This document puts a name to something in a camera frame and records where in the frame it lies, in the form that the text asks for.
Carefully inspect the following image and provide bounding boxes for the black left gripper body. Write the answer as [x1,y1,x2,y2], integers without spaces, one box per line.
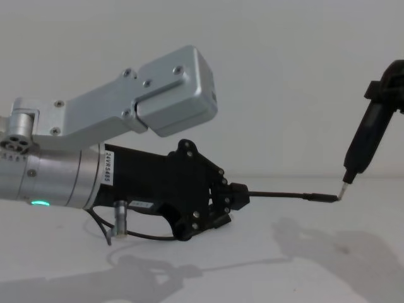
[93,143,211,229]

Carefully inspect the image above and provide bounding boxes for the black pen-shaped tool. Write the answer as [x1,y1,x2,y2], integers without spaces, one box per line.
[336,92,399,202]

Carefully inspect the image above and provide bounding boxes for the thin black rod with plug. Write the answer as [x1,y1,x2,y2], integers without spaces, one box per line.
[248,190,339,203]

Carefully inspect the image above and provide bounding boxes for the white table cloth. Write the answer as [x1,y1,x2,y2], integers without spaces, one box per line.
[0,175,404,303]

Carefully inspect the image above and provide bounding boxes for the white curtain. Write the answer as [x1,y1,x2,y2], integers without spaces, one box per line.
[0,0,404,205]

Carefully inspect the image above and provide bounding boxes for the thin dark gripper cable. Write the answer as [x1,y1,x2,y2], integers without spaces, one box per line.
[82,199,177,247]

